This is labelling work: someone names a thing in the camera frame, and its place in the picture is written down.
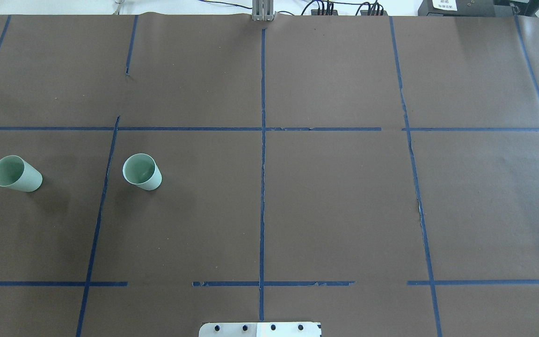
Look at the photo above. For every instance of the mint green cup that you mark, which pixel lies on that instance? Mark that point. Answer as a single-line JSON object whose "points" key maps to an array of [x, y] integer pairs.
{"points": [[142, 171], [17, 174]]}

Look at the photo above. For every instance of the brown paper table cover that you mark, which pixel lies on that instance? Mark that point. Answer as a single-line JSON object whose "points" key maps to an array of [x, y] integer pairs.
{"points": [[379, 176]]}

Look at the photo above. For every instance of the orange black power strip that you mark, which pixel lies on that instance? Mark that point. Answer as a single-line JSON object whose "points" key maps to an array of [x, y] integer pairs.
{"points": [[324, 8]]}

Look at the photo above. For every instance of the black desktop computer box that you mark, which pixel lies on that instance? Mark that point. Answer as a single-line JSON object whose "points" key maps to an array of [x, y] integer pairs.
{"points": [[464, 8]]}

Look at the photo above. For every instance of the aluminium frame post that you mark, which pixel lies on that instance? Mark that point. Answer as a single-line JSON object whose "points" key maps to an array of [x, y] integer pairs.
{"points": [[263, 10]]}

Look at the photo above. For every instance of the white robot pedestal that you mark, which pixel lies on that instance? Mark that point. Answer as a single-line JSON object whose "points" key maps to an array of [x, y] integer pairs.
{"points": [[260, 329]]}

